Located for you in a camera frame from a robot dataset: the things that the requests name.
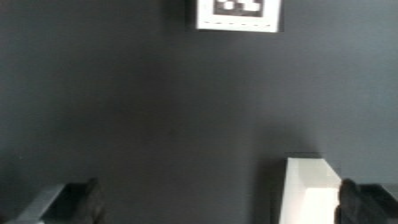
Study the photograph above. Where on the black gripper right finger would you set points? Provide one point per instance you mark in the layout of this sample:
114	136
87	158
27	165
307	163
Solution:
366	204

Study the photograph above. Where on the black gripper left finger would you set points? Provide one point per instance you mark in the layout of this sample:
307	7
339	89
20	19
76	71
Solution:
67	204

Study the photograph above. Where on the white chair leg cube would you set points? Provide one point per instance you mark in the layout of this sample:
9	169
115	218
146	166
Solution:
238	15

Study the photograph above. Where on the white U-shaped obstacle frame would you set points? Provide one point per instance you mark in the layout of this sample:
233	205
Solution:
309	192

